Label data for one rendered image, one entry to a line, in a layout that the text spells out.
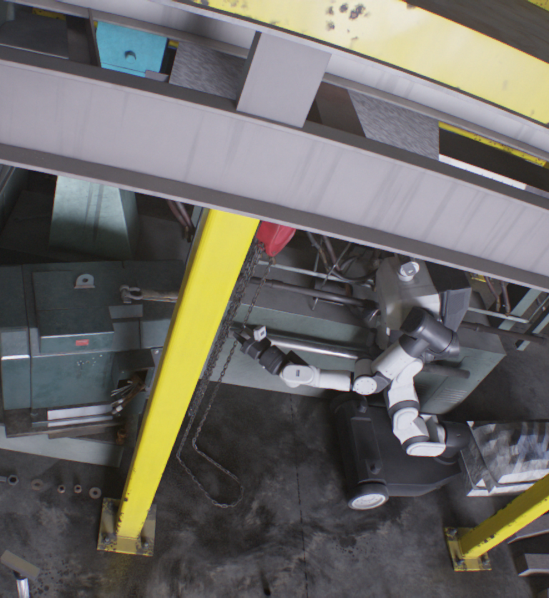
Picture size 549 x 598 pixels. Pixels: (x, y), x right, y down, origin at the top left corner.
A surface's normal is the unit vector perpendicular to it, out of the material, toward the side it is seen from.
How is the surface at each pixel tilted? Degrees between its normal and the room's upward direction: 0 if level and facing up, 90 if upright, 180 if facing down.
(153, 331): 45
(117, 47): 90
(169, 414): 90
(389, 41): 90
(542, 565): 0
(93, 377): 90
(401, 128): 30
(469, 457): 66
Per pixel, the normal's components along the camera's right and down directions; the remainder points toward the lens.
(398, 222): 0.04, 0.70
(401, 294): -0.15, -0.69
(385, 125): 0.29, -0.24
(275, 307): 0.31, -0.69
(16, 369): 0.35, 0.73
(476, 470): -0.71, -0.38
